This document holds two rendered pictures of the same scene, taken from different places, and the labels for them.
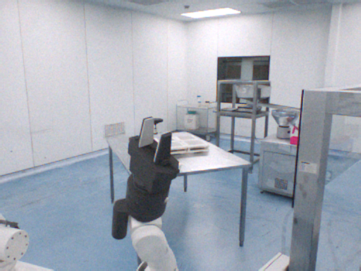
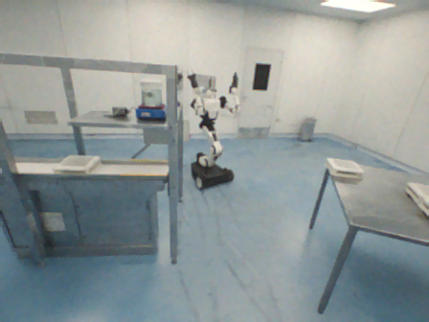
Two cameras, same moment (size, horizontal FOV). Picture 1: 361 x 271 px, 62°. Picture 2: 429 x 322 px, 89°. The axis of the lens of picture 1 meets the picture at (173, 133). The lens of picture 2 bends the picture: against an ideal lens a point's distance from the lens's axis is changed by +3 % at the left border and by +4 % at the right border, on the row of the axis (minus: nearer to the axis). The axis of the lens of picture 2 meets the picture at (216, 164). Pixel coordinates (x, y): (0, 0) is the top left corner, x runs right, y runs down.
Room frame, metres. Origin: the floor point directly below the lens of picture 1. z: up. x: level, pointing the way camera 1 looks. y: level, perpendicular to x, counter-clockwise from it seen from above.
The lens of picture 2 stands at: (2.61, -2.06, 1.64)
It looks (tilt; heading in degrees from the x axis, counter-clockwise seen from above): 24 degrees down; 127
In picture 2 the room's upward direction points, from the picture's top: 4 degrees clockwise
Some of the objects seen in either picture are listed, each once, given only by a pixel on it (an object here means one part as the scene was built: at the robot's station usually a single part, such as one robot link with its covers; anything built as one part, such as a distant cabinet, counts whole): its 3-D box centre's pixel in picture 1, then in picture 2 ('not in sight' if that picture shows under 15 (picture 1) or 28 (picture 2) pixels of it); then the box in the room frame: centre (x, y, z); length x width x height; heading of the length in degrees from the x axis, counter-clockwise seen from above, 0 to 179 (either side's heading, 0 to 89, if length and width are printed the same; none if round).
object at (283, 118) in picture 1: (288, 125); not in sight; (4.02, -1.57, 0.95); 0.49 x 0.36 x 0.37; 52
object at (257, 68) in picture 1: (241, 80); not in sight; (7.17, -1.59, 1.43); 1.32 x 0.01 x 1.11; 52
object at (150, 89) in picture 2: not in sight; (151, 91); (1.23, -1.05, 1.45); 0.15 x 0.15 x 0.19
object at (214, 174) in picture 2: not in sight; (208, 167); (0.61, 0.38, 0.19); 0.64 x 0.52 x 0.33; 161
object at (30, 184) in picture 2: not in sight; (83, 176); (0.85, -1.46, 0.77); 1.30 x 0.29 x 0.10; 44
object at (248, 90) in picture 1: (252, 128); not in sight; (4.83, -1.30, 0.75); 1.43 x 1.06 x 1.50; 52
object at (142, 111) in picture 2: not in sight; (152, 110); (1.22, -1.05, 1.31); 0.21 x 0.20 x 0.09; 134
